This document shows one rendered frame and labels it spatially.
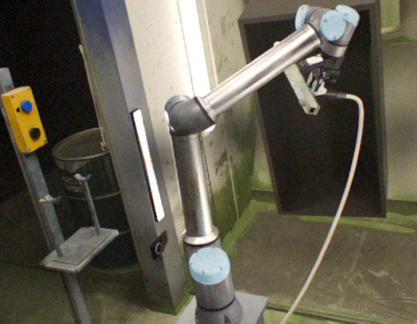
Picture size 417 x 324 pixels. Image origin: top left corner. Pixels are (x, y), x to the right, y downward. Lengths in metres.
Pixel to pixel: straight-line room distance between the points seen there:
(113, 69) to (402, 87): 2.15
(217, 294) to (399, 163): 2.13
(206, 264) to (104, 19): 1.21
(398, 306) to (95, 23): 2.13
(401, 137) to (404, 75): 0.44
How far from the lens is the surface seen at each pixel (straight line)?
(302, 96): 2.01
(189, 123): 1.67
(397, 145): 3.74
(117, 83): 2.50
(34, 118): 2.27
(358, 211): 2.96
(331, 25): 1.72
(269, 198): 3.94
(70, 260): 2.35
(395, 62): 3.89
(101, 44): 2.48
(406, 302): 3.02
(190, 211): 1.94
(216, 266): 1.87
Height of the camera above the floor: 1.98
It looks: 23 degrees down
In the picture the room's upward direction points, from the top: 10 degrees counter-clockwise
